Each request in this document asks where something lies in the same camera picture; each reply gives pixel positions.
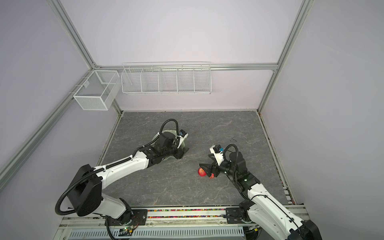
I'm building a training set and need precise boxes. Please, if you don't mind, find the green wavy fruit bowl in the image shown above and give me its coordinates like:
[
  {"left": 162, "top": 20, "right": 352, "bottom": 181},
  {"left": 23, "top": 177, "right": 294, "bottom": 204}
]
[{"left": 150, "top": 130, "right": 189, "bottom": 164}]

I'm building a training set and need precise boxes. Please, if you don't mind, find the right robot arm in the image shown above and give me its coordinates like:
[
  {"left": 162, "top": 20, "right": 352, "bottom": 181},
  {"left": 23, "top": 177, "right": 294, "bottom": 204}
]
[{"left": 200, "top": 144, "right": 322, "bottom": 240}]

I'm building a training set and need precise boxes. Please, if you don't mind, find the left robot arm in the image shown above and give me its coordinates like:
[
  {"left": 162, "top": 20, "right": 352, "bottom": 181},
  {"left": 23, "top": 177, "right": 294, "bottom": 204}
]
[{"left": 55, "top": 119, "right": 189, "bottom": 226}]

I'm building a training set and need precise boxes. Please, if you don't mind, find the small white mesh basket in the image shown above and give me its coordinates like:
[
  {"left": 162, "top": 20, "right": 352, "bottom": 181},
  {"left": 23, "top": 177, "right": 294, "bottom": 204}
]
[{"left": 74, "top": 70, "right": 122, "bottom": 111}]

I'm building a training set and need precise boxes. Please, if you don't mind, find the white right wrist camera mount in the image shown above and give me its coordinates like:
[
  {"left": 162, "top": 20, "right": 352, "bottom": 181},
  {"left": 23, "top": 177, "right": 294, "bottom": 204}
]
[{"left": 210, "top": 145, "right": 224, "bottom": 166}]

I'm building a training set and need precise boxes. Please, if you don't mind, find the long white wire basket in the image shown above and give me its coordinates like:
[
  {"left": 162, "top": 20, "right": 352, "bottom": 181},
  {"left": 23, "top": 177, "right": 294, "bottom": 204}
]
[{"left": 121, "top": 62, "right": 212, "bottom": 95}]

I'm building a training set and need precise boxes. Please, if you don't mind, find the aluminium frame post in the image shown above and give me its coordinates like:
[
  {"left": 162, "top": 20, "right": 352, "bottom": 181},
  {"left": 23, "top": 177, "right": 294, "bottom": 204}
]
[{"left": 257, "top": 0, "right": 314, "bottom": 113}]

